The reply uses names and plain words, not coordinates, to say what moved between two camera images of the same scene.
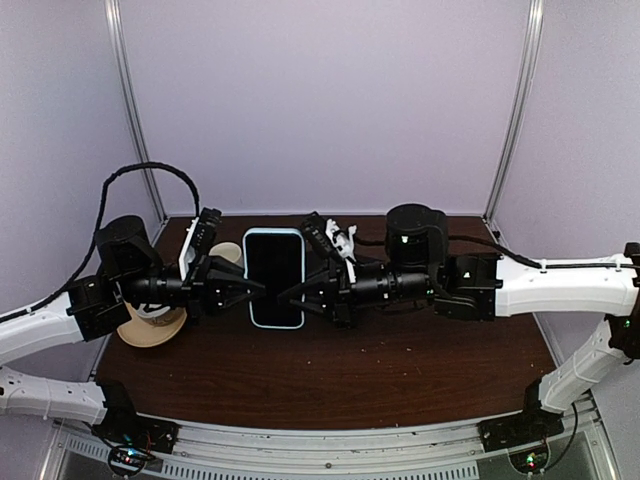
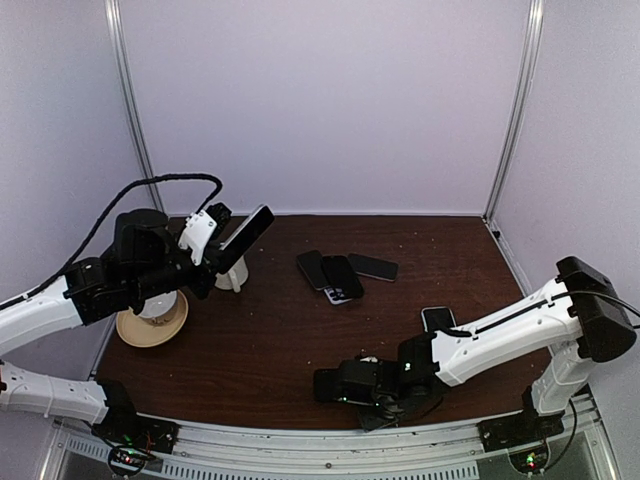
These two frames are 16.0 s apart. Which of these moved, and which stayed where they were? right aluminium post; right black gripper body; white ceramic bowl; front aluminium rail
Moved: right black gripper body
Stayed: front aluminium rail; white ceramic bowl; right aluminium post
